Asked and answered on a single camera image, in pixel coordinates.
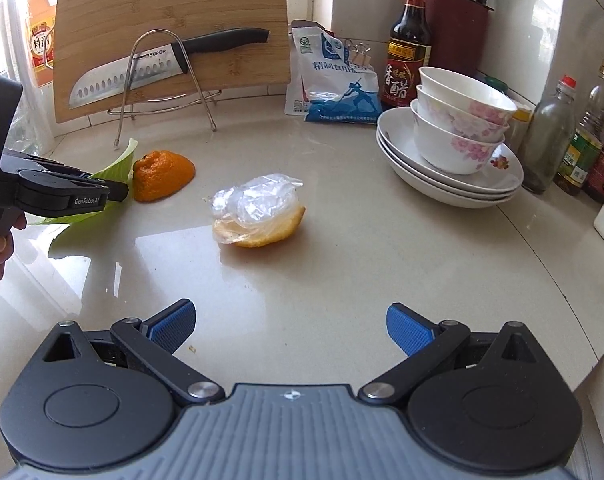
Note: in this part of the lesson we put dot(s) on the clear red-capped glass bottle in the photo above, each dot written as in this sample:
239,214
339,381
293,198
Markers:
547,138

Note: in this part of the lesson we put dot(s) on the yellow oil bottle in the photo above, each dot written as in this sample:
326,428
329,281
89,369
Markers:
586,143

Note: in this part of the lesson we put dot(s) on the blue white salt bag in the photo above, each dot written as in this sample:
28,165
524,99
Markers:
331,79

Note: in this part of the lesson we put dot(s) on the lower white plate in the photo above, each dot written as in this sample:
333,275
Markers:
433,191

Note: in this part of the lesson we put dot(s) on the orange juice bottle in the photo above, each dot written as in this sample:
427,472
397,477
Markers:
39,26

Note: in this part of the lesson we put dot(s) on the dark red knife block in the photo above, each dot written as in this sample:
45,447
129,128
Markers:
458,32

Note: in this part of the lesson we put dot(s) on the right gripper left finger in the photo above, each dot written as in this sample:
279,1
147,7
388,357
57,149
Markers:
149,346

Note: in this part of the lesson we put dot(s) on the orange peel piece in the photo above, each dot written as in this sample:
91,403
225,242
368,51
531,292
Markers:
160,174

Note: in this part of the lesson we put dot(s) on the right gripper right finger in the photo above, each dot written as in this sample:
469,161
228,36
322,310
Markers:
430,349

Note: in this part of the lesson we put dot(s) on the top white plate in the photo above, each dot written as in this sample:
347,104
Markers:
501,175

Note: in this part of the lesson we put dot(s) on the santoku kitchen knife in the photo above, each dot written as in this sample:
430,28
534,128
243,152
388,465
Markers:
156,64

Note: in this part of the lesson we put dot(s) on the bamboo cutting board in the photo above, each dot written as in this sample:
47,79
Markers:
89,33

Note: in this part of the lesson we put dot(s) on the dark vinegar bottle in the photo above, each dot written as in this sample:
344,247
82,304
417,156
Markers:
409,49

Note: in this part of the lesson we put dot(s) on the green cabbage leaf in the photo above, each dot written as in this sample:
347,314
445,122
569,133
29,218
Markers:
118,171

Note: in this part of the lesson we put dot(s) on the middle floral white bowl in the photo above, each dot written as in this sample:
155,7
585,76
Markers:
457,121

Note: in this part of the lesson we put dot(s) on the top floral white bowl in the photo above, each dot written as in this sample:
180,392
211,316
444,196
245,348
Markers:
468,94

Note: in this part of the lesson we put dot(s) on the white plate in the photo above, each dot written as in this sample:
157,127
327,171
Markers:
501,175
433,191

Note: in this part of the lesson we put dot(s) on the clear plastic bag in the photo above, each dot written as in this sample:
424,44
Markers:
260,203

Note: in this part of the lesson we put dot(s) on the wire cutting board rack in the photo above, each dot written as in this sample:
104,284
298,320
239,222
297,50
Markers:
171,98

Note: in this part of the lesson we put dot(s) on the floral white bowl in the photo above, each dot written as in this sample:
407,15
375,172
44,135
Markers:
468,94
448,151
457,121

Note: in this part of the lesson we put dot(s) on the bottom floral white bowl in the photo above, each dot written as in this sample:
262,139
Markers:
448,151

